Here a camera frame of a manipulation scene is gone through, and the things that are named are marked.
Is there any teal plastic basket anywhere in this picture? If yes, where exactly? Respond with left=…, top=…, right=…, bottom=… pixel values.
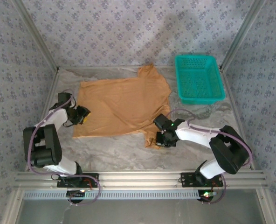
left=174, top=55, right=226, bottom=105

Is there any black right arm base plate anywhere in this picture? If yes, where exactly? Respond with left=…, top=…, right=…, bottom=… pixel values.
left=181, top=172, right=223, bottom=188

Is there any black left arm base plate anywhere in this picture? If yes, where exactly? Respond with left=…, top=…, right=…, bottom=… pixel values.
left=57, top=173, right=100, bottom=188

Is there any thin table edge strip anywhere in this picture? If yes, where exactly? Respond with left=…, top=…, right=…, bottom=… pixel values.
left=58, top=66, right=222, bottom=70

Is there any tan t-shirt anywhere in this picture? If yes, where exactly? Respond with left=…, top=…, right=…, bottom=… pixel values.
left=72, top=63, right=172, bottom=150

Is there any grey slotted cable duct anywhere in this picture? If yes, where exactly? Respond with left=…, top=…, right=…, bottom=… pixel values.
left=23, top=190, right=222, bottom=200

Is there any aluminium frame post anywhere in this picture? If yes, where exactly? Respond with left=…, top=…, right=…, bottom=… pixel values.
left=219, top=0, right=267, bottom=71
left=13, top=0, right=61, bottom=71

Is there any aluminium mounting rail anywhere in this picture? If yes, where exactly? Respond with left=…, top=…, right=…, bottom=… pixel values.
left=13, top=170, right=268, bottom=190

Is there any small controller circuit board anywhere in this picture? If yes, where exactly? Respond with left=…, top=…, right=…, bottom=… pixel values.
left=198, top=189, right=217, bottom=203
left=67, top=189, right=86, bottom=203

